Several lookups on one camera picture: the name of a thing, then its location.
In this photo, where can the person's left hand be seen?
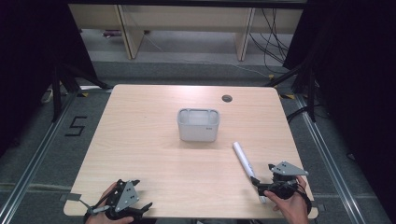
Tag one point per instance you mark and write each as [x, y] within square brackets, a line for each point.
[102, 217]

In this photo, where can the black metal stand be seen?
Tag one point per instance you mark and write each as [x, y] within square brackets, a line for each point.
[310, 93]
[56, 93]

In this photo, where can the grey tape patch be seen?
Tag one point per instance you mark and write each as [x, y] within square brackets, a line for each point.
[71, 196]

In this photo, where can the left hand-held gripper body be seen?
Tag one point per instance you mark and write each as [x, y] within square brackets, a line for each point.
[124, 196]

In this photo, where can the white storage container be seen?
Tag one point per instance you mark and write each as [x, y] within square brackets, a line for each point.
[198, 132]

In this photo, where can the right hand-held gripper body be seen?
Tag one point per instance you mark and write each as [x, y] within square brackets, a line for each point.
[285, 169]

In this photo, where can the black curtain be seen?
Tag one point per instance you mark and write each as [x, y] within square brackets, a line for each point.
[358, 93]
[28, 62]

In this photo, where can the white marker pen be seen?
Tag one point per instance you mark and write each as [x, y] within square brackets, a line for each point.
[243, 156]

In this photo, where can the beige wooden shelf unit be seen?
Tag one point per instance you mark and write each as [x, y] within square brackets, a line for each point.
[186, 17]

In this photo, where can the aluminium floor rail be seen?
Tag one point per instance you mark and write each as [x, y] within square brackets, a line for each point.
[34, 158]
[330, 161]

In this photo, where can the person's right hand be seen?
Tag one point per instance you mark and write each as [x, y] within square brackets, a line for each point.
[292, 208]

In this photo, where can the yellow black hazard tape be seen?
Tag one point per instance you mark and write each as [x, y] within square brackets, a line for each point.
[83, 94]
[288, 96]

